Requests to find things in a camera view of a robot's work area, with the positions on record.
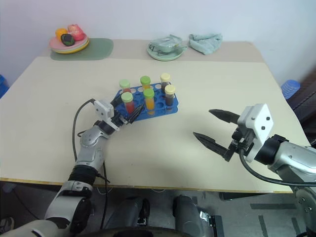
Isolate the pink plate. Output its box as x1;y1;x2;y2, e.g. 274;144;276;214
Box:
48;34;89;51

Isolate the green-capped red liquid tube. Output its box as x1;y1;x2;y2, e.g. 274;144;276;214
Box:
121;92;136;114
119;79;131;93

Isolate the dark rounded robot leg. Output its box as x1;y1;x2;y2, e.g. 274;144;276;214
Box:
106;196;151;230
172;195;213;237

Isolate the pink toy food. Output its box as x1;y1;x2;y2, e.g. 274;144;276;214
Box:
67;24;84;41

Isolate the dark toy food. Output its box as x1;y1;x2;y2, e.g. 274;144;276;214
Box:
60;34;75;46

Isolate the yellow plate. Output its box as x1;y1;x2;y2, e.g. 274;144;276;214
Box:
74;39;90;53

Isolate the dark furniture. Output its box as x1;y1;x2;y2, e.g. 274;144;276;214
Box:
287;71;316;149

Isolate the clear plastic bag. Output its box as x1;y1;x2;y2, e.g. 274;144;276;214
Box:
148;34;188;54

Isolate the yellow-capped brown liquid tube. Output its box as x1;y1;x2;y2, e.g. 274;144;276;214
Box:
164;84;176;111
160;73;171;93

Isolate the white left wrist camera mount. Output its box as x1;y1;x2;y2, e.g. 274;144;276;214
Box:
94;100;121;131

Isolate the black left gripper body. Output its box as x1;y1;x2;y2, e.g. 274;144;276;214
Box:
112;113;130;127

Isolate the black metal floor bracket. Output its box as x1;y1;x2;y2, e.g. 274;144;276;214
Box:
207;214;224;237

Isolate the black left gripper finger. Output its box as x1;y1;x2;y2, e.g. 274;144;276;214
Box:
111;95;123;114
126;103;146;124

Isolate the light green plate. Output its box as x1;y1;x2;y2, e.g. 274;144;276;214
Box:
50;40;89;53

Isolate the white sneaker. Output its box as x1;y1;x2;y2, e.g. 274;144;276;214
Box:
0;217;15;233

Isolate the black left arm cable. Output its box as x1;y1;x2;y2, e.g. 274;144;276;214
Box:
72;98;111;230

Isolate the green placemat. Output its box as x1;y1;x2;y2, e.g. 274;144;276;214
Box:
50;38;115;61

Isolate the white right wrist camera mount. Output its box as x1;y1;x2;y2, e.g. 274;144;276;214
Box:
237;103;275;163

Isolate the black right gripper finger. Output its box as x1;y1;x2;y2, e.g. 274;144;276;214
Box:
208;108;239;124
193;132;235;161

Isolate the teal towel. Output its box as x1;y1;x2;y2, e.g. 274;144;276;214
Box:
189;33;223;55

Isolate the green-capped orange liquid tube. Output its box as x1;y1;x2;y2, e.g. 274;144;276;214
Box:
140;76;151;91
144;88;156;117

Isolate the blue plastic test tube rack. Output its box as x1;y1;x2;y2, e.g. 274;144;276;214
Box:
114;82;179;122

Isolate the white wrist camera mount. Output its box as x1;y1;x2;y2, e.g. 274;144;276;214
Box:
237;103;275;163
94;100;121;131

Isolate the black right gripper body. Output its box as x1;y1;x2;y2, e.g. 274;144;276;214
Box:
232;124;249;153

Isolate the pale green plate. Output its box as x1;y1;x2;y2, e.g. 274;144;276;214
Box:
146;41;188;62

